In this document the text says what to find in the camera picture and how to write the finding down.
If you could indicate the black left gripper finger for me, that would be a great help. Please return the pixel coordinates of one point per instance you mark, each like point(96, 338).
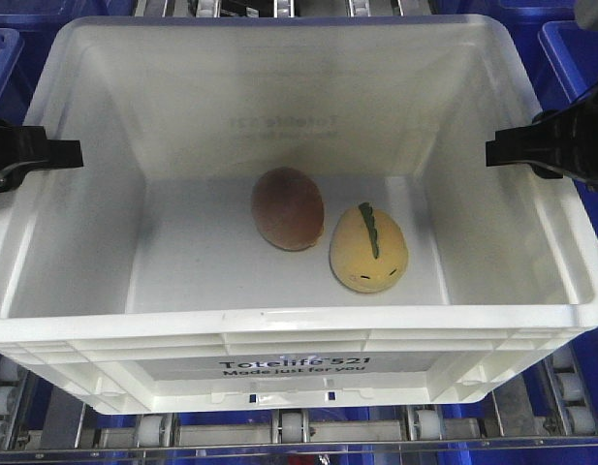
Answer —
point(27, 148)

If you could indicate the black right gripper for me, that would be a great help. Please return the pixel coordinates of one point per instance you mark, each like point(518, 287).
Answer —
point(546, 144)

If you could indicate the yellow dinosaur plush toy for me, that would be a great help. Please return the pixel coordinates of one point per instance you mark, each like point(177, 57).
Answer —
point(368, 251)

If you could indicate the white plastic tote box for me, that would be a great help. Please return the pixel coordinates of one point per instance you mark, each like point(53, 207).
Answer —
point(289, 218)

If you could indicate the brown burger plush toy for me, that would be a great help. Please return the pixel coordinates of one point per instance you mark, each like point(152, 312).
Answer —
point(288, 209)

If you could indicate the blue bin at right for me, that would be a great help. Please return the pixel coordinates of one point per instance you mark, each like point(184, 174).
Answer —
point(570, 63)

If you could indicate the blue plastic bin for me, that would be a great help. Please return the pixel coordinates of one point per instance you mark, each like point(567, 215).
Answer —
point(13, 95)

